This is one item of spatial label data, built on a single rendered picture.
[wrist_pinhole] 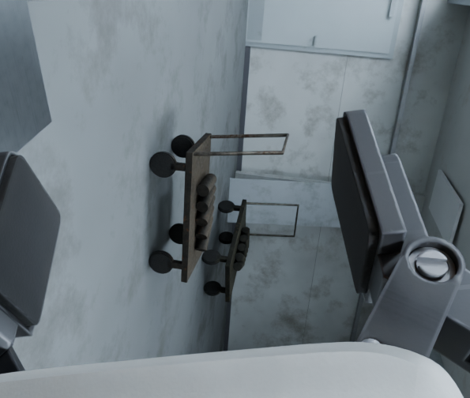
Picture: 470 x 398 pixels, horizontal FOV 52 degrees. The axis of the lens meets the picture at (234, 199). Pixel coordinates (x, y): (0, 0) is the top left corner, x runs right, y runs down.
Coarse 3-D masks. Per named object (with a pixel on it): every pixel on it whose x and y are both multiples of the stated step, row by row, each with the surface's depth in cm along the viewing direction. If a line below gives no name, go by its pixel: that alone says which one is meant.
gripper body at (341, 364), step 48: (0, 384) 8; (48, 384) 8; (96, 384) 8; (144, 384) 8; (192, 384) 8; (240, 384) 8; (288, 384) 8; (336, 384) 8; (384, 384) 8; (432, 384) 8
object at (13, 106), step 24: (0, 0) 39; (24, 0) 42; (0, 24) 40; (24, 24) 43; (0, 48) 40; (24, 48) 43; (0, 72) 40; (24, 72) 44; (0, 96) 41; (24, 96) 44; (0, 120) 41; (24, 120) 45; (48, 120) 49; (0, 144) 42; (24, 144) 45
